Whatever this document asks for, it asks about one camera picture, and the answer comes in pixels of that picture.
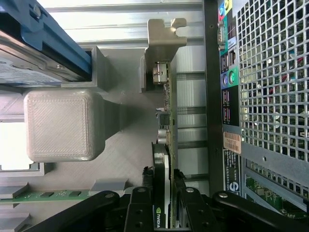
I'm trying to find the green RAM stick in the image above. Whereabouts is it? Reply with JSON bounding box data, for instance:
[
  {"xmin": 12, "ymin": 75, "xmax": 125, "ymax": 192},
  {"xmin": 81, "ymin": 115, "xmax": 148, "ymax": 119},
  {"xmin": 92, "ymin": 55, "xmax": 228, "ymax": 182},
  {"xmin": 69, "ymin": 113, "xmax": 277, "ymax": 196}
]
[{"xmin": 0, "ymin": 189, "xmax": 102, "ymax": 201}]

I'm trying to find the orange barcode sticker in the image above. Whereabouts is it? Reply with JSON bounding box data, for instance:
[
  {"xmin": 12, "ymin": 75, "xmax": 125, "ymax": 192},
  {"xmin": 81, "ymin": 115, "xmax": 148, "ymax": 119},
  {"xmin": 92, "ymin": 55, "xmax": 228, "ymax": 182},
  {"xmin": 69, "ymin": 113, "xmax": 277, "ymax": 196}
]
[{"xmin": 224, "ymin": 131, "xmax": 243, "ymax": 153}]

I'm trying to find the grey printed parts rack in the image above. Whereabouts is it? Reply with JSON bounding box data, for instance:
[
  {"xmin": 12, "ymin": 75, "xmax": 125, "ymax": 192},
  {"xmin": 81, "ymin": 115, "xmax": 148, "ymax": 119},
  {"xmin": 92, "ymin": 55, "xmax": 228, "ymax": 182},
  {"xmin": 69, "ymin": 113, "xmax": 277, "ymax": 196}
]
[{"xmin": 0, "ymin": 44, "xmax": 157, "ymax": 232}]

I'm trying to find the hard disk with blue caddy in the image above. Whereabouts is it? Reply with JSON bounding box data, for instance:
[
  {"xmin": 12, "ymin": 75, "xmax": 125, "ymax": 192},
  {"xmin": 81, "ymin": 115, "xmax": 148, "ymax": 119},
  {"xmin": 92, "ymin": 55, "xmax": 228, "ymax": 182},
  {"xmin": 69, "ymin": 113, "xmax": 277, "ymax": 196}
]
[{"xmin": 0, "ymin": 0, "xmax": 94, "ymax": 83}]

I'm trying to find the hard disk with blue label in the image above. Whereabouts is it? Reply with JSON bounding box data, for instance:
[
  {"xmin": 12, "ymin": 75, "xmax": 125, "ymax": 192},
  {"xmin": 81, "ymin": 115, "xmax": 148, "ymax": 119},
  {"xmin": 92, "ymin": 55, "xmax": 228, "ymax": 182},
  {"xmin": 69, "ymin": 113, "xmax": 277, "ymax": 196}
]
[{"xmin": 0, "ymin": 58, "xmax": 73, "ymax": 87}]

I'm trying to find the dark grey PC case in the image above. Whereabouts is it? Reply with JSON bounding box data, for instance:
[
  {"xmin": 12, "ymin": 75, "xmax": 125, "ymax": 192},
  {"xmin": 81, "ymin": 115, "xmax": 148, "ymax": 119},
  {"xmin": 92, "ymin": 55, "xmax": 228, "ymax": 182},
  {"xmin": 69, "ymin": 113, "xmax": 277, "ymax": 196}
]
[{"xmin": 202, "ymin": 0, "xmax": 309, "ymax": 228}]

